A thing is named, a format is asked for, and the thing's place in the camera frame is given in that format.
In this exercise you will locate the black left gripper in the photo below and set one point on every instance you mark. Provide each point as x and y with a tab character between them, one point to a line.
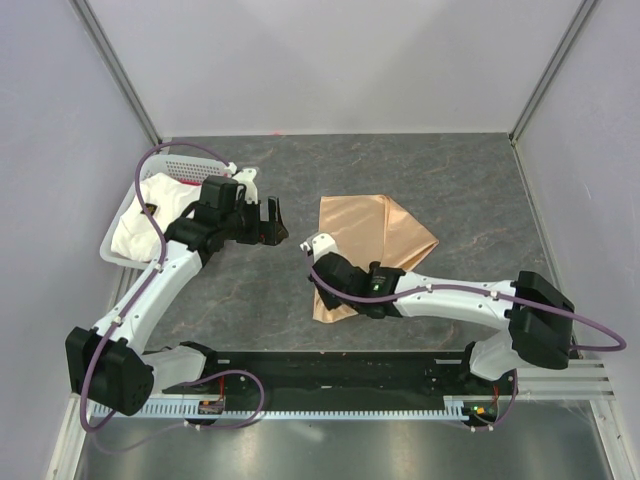
270	233

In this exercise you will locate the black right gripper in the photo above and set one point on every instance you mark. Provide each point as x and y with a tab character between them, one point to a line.
329	302

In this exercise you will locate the peach satin napkin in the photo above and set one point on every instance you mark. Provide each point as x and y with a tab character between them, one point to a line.
370	228

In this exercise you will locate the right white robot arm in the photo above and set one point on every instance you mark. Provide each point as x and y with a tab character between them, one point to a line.
530	317

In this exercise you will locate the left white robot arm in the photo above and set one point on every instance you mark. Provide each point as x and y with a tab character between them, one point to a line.
108	363

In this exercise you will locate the pink cloth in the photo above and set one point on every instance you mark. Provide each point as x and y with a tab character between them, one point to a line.
190	183

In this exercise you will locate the white plastic basket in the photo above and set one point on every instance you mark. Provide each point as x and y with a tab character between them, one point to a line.
175	166

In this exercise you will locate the white cloth with logo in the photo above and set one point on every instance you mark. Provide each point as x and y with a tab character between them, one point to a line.
134	237

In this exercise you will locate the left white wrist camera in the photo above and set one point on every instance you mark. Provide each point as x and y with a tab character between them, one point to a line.
247	177

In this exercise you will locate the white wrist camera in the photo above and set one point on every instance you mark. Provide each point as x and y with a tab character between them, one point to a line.
247	177
319	245

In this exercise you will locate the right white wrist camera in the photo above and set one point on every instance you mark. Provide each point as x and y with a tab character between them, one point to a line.
319	245

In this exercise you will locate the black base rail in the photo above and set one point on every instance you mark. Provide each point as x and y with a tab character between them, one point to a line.
341	380

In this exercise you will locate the light blue cable duct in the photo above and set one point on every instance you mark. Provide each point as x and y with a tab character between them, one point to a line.
195	408

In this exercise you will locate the left aluminium frame post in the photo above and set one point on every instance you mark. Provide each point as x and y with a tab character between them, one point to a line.
104	47

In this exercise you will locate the aluminium frame post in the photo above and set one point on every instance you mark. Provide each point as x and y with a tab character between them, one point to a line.
568	40
104	47

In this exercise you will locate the right aluminium frame post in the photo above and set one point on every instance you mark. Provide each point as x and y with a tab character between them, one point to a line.
568	40

